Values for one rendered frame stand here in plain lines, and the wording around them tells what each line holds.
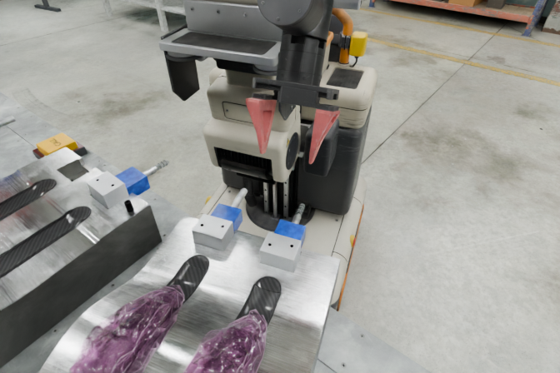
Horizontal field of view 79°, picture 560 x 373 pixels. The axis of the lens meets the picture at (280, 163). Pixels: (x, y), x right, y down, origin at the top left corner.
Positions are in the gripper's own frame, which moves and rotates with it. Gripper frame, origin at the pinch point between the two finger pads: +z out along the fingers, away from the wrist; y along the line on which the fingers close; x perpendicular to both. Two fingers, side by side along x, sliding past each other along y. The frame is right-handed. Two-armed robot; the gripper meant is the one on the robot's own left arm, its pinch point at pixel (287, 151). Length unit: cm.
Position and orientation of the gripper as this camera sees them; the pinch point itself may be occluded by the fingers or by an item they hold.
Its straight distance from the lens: 46.0
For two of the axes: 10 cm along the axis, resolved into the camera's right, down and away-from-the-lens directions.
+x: 3.1, -1.7, 9.4
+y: 9.4, 2.0, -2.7
